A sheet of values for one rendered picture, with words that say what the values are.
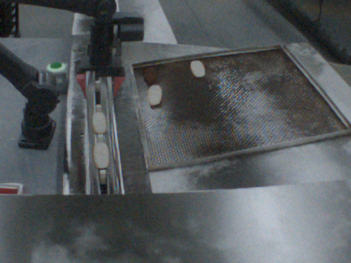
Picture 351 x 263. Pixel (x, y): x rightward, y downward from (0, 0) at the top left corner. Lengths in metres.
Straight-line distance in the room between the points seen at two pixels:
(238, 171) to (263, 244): 0.70
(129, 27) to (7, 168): 0.45
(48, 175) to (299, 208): 0.84
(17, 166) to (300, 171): 0.66
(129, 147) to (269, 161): 0.37
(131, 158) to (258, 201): 0.85
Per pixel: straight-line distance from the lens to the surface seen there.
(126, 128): 1.26
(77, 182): 1.01
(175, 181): 0.97
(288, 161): 1.01
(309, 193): 0.34
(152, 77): 1.32
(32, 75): 1.12
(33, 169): 1.12
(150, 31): 1.92
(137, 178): 1.09
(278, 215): 0.31
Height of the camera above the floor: 1.51
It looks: 33 degrees down
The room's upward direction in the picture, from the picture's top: 6 degrees clockwise
